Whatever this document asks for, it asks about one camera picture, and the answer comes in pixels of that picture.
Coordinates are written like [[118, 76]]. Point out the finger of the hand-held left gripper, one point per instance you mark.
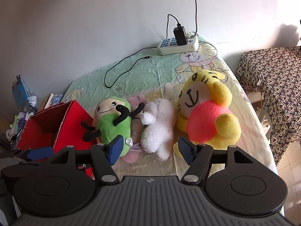
[[40, 153]]

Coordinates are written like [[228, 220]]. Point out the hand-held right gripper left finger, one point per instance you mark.
[[116, 149]]

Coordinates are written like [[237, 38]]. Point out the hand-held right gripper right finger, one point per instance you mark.
[[185, 150]]

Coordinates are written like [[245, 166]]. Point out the green plush toy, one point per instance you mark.
[[110, 127]]

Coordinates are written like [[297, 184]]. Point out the pink plush toy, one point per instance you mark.
[[136, 129]]

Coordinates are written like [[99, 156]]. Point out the yellow tiger plush toy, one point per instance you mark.
[[207, 122]]

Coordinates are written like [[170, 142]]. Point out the white rabbit plush toy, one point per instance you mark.
[[157, 127]]

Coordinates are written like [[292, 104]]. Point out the red cardboard box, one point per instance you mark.
[[73, 120]]

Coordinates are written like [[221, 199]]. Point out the cartoon printed bed sheet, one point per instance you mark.
[[145, 75]]

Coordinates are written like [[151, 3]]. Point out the white plastic stool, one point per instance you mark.
[[264, 115]]

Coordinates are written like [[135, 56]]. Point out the clear plastic clip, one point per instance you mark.
[[261, 80]]

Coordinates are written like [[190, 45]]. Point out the white power strip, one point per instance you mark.
[[188, 47]]

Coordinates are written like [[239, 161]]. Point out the brown floral patterned cloth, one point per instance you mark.
[[277, 87]]

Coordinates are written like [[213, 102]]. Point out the black charger adapter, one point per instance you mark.
[[180, 36]]

